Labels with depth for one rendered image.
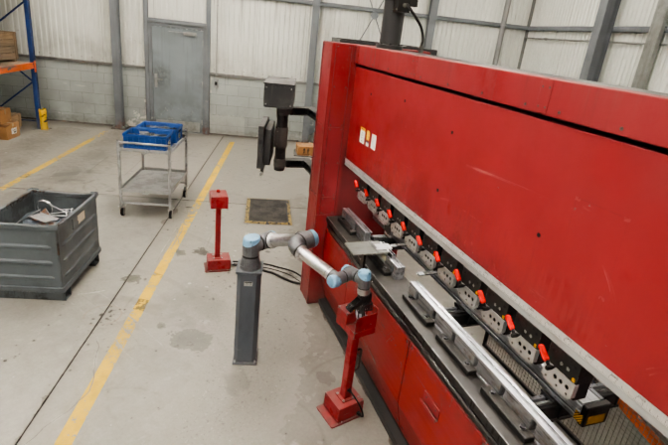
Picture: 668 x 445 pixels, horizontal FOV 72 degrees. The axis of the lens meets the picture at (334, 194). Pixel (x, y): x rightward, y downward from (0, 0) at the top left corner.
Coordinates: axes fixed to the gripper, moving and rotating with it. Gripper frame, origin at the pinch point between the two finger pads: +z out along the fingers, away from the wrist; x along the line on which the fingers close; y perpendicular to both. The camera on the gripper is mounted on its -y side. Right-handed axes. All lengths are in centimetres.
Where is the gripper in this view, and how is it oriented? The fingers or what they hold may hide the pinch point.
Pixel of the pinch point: (358, 322)
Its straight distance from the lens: 291.4
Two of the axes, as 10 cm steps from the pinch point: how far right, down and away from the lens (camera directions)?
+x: -5.3, -3.4, 7.8
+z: -0.3, 9.3, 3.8
